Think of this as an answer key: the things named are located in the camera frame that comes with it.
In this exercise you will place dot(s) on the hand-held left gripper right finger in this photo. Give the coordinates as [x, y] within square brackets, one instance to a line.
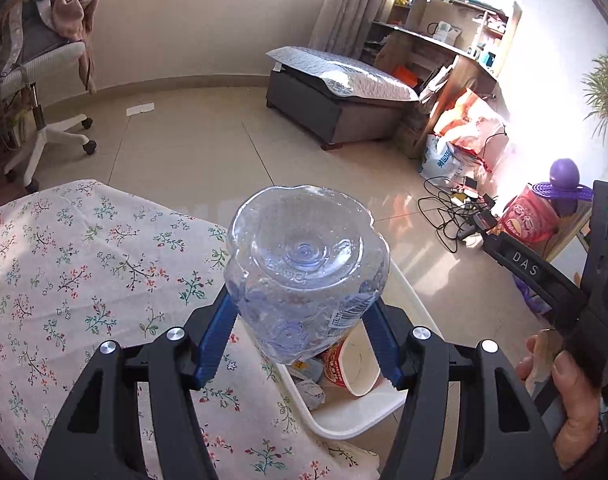
[383, 350]

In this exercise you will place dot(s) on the wooden desk shelf unit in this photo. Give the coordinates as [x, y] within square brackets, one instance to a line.
[463, 65]

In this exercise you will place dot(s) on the person's right hand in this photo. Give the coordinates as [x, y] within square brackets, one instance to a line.
[578, 410]

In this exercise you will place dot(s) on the grey ottoman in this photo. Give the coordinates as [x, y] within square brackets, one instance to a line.
[304, 110]

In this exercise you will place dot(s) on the beige curtain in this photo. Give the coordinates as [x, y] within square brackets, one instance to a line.
[354, 0]

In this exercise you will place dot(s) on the red paper cup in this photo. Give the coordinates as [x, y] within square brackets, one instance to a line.
[356, 365]

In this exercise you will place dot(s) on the white plastic bin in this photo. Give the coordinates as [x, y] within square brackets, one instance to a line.
[364, 410]

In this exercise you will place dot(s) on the pink cloth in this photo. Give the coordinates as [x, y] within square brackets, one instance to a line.
[76, 10]

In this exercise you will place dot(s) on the purple plastic toy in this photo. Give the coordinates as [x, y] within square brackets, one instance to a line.
[563, 172]

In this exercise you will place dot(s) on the floral tablecloth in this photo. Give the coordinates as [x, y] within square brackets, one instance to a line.
[109, 285]

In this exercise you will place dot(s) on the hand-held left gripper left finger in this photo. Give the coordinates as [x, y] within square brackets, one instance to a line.
[216, 330]

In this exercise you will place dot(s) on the white plastic bag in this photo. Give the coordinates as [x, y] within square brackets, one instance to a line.
[441, 157]

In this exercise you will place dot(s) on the white desktop device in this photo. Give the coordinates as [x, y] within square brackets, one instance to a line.
[446, 32]

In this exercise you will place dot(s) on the white paper sheet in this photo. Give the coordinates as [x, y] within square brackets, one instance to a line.
[140, 108]

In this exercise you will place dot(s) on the white grey office chair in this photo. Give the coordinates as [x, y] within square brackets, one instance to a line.
[39, 65]

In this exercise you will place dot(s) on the red snack bag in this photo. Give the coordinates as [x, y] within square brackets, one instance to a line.
[526, 215]

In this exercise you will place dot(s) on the tissue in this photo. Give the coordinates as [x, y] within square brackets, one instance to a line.
[311, 392]

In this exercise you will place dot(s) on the clear plastic bottle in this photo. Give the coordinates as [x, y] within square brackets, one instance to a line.
[304, 260]

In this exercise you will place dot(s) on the orange white bag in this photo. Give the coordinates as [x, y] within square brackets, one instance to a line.
[463, 120]

